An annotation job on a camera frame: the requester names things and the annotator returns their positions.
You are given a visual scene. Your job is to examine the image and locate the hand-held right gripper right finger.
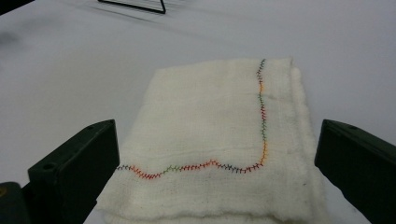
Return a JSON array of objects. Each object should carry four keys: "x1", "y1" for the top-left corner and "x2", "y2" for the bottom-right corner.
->
[{"x1": 314, "y1": 119, "x2": 396, "y2": 224}]

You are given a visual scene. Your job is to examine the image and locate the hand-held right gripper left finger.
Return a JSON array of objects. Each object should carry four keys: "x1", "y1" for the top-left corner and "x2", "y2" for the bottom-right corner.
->
[{"x1": 21, "y1": 119, "x2": 120, "y2": 224}]

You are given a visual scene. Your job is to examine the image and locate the white cloth with coloured stitching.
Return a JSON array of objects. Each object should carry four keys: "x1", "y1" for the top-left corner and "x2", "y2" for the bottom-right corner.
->
[{"x1": 96, "y1": 57, "x2": 331, "y2": 224}]

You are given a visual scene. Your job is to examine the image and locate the black metal wire stand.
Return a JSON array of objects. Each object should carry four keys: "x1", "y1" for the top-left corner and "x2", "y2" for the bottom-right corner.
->
[{"x1": 97, "y1": 0, "x2": 167, "y2": 15}]

